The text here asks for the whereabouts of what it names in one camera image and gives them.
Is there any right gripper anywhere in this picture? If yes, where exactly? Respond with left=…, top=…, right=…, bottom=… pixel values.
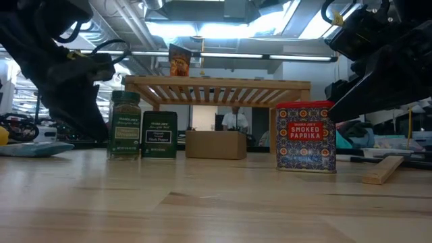
left=325, top=6, right=432, bottom=124

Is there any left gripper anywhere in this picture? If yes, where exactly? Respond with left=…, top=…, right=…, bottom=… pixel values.
left=20, top=40, right=115, bottom=141

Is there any green oregano spice jar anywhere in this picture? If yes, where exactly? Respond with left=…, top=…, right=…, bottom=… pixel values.
left=107, top=90, right=142, bottom=161

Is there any dark green pepper tin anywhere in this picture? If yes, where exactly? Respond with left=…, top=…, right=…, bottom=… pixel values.
left=140, top=111, right=179, bottom=160

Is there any red smoked paprika tin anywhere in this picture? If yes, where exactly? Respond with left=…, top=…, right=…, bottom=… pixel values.
left=275, top=100, right=338, bottom=174

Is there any orange spice packet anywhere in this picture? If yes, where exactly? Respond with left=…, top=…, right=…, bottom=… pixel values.
left=168, top=43, right=192, bottom=78

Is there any wooden slatted shelf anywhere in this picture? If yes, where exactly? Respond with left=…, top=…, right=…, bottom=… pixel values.
left=120, top=75, right=312, bottom=157

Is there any small white box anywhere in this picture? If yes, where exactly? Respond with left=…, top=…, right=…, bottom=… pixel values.
left=33, top=125, right=57, bottom=143

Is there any pile of clothes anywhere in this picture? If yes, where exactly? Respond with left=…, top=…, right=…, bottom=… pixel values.
left=335, top=119, right=375, bottom=149

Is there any white ice cube tray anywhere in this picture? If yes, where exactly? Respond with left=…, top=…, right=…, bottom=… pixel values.
left=363, top=148, right=406, bottom=157

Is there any small yellow round object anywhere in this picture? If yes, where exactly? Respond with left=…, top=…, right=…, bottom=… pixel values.
left=0, top=126, right=11, bottom=146

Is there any wooden block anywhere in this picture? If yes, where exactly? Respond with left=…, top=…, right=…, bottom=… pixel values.
left=361, top=155, right=405, bottom=186

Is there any long tube light fixture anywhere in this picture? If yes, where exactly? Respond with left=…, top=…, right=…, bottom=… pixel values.
left=79, top=49, right=338, bottom=63

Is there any person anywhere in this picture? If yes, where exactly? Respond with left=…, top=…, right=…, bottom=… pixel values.
left=221, top=106, right=250, bottom=133

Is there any brown cardboard box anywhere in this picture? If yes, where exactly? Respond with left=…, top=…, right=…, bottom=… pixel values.
left=185, top=130, right=248, bottom=161

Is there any black metal stand frame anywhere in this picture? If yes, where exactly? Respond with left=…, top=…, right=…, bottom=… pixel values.
left=32, top=90, right=42, bottom=115

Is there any black metal table frame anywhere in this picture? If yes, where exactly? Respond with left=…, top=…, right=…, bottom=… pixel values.
left=67, top=141, right=365, bottom=157

